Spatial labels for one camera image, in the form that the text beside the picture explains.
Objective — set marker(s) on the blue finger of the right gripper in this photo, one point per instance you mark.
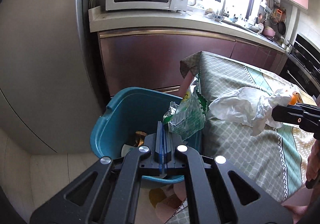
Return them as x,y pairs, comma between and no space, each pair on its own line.
304,115

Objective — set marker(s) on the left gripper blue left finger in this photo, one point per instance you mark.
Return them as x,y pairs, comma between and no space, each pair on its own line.
159,143

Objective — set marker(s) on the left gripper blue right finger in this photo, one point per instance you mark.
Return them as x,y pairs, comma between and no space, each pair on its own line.
167,137

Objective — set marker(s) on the gold snack wrapper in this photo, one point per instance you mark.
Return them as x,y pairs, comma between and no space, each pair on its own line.
139,138

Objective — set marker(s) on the orange peel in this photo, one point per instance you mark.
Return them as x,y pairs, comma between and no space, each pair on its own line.
294,98

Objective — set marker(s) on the green snack wrapper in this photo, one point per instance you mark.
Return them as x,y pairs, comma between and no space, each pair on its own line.
188,117

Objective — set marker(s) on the white tissue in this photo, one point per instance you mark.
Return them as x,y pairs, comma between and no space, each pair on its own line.
251,107

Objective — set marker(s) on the teal plastic trash bin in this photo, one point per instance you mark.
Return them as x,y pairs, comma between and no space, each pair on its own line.
113,136

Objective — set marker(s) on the person right hand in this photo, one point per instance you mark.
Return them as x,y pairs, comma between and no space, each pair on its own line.
313,162

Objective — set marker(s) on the built-in black oven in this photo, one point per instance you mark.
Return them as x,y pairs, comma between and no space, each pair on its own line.
302,66

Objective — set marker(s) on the patterned tablecloth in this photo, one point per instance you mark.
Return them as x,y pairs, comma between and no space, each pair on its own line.
238,123

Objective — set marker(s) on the black frying pan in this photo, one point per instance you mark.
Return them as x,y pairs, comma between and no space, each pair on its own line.
281,28

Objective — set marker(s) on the pink pot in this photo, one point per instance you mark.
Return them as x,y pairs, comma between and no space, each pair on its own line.
268,32

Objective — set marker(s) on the grey refrigerator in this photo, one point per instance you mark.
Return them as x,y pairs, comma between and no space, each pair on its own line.
52,84

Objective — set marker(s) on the blue white bowl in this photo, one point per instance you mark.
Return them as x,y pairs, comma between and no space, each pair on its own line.
217,18

